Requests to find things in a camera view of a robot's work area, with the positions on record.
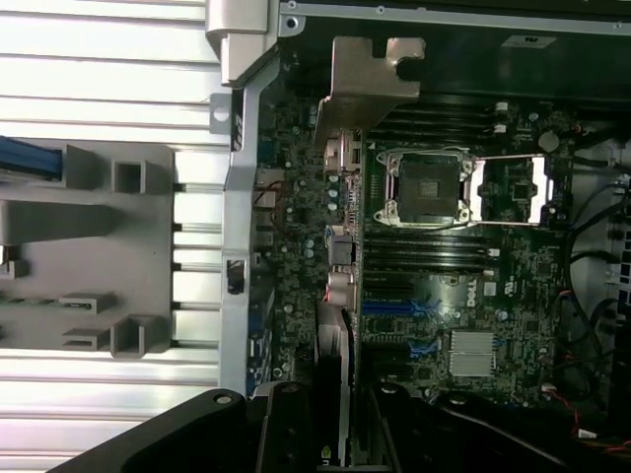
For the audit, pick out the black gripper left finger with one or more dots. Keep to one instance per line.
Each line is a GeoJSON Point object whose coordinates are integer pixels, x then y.
{"type": "Point", "coordinates": [286, 433]}

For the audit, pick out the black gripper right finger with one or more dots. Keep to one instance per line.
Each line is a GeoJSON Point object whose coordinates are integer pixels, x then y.
{"type": "Point", "coordinates": [394, 443]}

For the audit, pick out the silver chipset heatsink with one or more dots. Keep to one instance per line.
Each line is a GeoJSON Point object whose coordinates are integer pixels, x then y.
{"type": "Point", "coordinates": [470, 355]}

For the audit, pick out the blue expansion slot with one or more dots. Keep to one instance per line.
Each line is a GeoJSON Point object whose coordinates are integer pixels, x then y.
{"type": "Point", "coordinates": [394, 309]}

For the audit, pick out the green motherboard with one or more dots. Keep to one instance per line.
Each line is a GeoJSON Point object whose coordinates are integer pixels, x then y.
{"type": "Point", "coordinates": [517, 295]}

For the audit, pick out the open black PC case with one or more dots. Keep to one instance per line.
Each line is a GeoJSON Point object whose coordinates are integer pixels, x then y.
{"type": "Point", "coordinates": [236, 197]}

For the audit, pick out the CPU socket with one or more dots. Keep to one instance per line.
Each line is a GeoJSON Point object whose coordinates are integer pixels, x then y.
{"type": "Point", "coordinates": [426, 189]}

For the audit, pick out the grey parts rack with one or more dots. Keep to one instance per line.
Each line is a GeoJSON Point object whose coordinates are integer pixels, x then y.
{"type": "Point", "coordinates": [98, 222]}

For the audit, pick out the metal socket cover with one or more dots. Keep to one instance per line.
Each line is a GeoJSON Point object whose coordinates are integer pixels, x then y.
{"type": "Point", "coordinates": [539, 189]}

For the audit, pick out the round coin battery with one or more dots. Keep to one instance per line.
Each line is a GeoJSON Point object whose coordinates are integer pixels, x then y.
{"type": "Point", "coordinates": [548, 142]}

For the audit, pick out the hard disk in blue caddy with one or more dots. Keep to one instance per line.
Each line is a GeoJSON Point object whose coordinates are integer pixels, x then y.
{"type": "Point", "coordinates": [29, 157]}

